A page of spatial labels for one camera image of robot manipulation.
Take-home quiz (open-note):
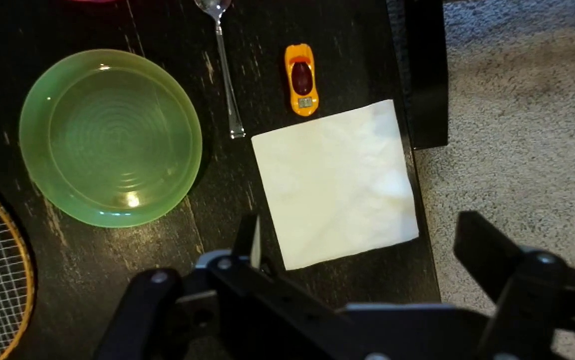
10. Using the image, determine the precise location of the orange toy car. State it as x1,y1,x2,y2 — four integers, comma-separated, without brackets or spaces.
284,45,320,119

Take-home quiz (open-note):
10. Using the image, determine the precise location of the black coffee table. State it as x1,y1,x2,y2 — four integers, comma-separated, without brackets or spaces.
0,0,442,360

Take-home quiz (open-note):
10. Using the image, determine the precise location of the metal spoon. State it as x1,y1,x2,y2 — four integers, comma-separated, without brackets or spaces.
194,0,246,141

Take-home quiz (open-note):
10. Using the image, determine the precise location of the white paper napkin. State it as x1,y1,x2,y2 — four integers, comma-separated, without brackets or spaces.
252,100,420,270

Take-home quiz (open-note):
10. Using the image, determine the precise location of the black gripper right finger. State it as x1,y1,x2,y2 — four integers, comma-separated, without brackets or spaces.
454,212,575,360

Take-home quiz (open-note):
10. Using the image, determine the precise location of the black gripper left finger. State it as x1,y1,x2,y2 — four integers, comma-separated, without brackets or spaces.
95,212,370,360

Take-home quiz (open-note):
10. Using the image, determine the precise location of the green plastic plate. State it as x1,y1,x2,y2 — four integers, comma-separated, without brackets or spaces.
19,49,204,229

